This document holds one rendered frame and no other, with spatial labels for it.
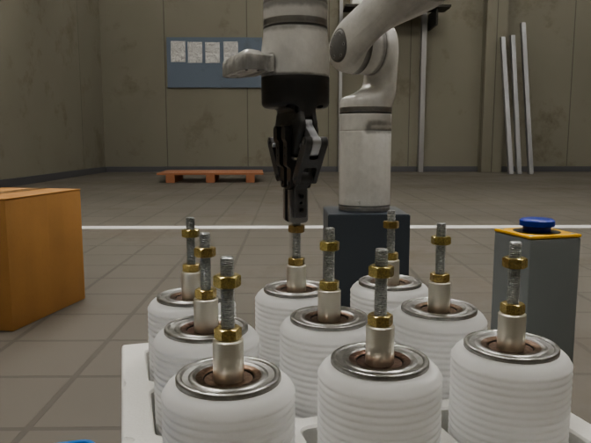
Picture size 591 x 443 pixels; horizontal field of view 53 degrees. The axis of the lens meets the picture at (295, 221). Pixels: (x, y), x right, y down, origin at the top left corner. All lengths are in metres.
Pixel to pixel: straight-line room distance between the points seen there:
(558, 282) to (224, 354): 0.45
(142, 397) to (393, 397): 0.26
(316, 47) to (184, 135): 8.48
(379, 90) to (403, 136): 8.09
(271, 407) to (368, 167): 0.68
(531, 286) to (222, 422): 0.44
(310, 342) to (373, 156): 0.55
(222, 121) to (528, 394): 8.64
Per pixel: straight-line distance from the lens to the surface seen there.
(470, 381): 0.51
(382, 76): 1.08
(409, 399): 0.44
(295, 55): 0.64
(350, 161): 1.04
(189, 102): 9.11
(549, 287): 0.75
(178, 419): 0.42
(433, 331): 0.59
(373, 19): 0.99
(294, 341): 0.55
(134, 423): 0.56
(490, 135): 9.29
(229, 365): 0.43
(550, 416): 0.52
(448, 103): 9.31
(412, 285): 0.72
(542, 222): 0.75
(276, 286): 0.70
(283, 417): 0.43
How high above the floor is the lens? 0.42
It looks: 7 degrees down
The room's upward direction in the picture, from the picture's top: straight up
